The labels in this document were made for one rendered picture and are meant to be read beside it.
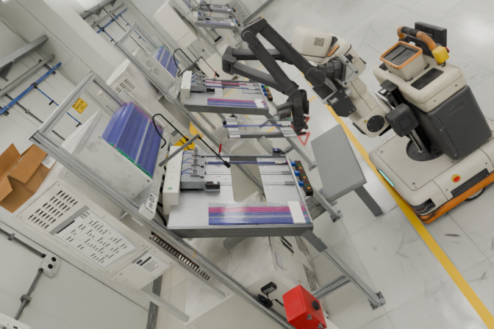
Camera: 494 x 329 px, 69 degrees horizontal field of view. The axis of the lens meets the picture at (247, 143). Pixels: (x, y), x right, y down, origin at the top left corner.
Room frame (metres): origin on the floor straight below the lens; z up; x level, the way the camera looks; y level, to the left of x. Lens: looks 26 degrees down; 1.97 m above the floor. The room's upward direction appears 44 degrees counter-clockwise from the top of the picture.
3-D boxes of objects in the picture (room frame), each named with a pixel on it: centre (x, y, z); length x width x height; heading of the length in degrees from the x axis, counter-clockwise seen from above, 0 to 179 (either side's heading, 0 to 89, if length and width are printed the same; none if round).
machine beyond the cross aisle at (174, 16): (6.71, -0.74, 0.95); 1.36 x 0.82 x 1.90; 75
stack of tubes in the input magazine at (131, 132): (1.91, 0.44, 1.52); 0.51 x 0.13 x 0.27; 165
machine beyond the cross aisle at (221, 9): (8.10, -1.14, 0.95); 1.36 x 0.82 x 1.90; 75
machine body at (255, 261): (1.88, 0.57, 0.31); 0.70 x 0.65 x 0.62; 165
